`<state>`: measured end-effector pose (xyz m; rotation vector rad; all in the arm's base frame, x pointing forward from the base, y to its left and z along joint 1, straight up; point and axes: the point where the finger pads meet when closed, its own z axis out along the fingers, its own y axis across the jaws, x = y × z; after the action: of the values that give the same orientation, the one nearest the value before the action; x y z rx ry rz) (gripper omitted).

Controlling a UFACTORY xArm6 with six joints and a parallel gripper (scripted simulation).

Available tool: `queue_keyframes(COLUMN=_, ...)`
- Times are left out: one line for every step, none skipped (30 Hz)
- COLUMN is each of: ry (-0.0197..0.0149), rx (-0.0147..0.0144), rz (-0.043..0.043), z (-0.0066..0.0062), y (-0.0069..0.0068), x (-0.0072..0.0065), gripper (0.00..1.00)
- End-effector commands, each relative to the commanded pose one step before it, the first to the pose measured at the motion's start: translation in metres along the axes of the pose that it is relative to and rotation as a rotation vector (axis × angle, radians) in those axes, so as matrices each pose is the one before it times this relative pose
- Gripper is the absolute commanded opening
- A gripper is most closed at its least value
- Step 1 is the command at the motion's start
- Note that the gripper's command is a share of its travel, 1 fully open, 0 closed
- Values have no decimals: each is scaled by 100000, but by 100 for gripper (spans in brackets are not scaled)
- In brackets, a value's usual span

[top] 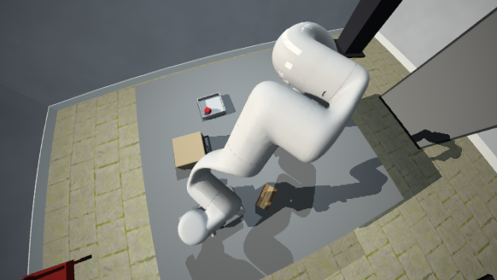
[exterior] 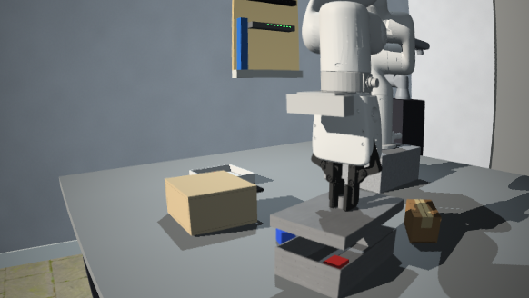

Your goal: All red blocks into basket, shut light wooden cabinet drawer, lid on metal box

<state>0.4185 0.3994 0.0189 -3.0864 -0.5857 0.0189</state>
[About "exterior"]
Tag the light wooden cabinet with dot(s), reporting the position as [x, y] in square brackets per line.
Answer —
[209, 202]

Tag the blue block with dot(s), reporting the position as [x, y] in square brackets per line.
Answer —
[282, 236]

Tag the brown cardboard box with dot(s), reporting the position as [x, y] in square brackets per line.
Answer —
[421, 221]

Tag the red block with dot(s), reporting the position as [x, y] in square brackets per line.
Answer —
[337, 261]

